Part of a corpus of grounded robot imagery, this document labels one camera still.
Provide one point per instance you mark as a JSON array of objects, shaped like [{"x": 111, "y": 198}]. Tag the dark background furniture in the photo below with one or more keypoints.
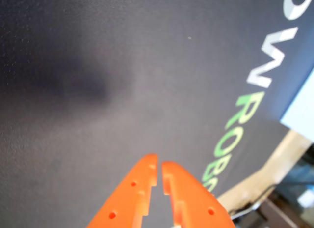
[{"x": 277, "y": 213}]

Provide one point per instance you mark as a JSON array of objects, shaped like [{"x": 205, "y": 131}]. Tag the dark mat with WOWROBO print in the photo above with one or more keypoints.
[{"x": 98, "y": 90}]

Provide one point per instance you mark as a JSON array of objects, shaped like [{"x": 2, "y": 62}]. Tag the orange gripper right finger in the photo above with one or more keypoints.
[{"x": 196, "y": 203}]

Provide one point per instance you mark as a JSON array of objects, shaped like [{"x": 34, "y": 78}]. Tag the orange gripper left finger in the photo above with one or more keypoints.
[{"x": 127, "y": 201}]

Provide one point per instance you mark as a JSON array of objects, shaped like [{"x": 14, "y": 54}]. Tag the white cardboard box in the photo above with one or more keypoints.
[{"x": 301, "y": 110}]

